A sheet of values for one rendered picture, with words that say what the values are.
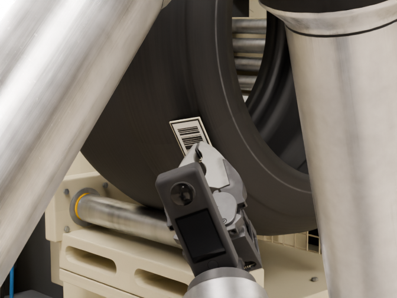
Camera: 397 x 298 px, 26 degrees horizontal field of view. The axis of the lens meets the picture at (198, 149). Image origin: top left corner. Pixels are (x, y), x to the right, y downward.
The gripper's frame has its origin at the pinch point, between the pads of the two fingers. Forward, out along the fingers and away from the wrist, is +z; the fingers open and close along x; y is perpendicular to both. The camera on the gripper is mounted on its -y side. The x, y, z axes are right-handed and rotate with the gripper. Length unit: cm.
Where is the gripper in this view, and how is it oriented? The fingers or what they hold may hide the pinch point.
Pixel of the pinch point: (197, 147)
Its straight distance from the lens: 99.2
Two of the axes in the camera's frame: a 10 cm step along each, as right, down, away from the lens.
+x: 9.3, -3.1, -1.9
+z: -0.9, -7.0, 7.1
